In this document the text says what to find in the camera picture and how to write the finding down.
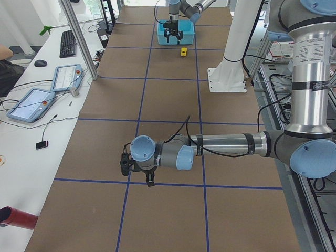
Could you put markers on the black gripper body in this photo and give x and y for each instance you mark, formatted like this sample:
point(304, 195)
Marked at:
point(147, 171)
point(171, 25)

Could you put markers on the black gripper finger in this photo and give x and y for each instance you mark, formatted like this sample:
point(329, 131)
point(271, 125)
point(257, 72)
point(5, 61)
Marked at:
point(167, 33)
point(179, 35)
point(150, 181)

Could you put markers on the yellow beetle toy car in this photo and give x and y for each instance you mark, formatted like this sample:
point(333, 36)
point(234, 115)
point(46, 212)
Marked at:
point(183, 52)

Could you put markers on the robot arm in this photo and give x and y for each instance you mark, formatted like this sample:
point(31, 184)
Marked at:
point(193, 13)
point(305, 145)

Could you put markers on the light blue plastic bin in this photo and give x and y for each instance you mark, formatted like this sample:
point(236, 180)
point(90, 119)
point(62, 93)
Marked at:
point(184, 36)

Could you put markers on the small silver cylinder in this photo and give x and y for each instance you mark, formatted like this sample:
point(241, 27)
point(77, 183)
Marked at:
point(74, 91)

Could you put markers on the small black phone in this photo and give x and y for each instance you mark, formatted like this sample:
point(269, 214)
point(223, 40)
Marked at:
point(41, 145)

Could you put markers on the black keyboard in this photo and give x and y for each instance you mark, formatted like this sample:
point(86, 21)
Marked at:
point(67, 44)

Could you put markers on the far teach pendant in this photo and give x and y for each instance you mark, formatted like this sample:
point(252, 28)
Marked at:
point(67, 77)

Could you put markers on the teach pendant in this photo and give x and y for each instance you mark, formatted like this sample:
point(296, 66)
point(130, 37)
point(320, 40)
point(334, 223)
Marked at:
point(33, 105)
point(67, 77)

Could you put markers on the near teach pendant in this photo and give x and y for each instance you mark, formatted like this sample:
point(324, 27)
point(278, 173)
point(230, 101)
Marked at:
point(33, 105)

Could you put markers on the green plastic tool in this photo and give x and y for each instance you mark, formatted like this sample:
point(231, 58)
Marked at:
point(46, 29)

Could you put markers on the red cylinder bottle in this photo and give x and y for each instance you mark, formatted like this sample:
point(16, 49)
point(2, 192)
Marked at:
point(14, 217)

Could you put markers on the black computer mouse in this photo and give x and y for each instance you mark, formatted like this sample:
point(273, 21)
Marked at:
point(40, 63)

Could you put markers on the seated person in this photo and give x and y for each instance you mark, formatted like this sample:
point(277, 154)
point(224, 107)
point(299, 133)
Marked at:
point(10, 73)

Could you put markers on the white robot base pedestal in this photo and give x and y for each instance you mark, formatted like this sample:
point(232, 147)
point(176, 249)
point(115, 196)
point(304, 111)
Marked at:
point(228, 76)

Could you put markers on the aluminium frame post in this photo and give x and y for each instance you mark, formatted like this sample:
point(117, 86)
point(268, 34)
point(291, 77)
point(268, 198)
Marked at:
point(75, 27)

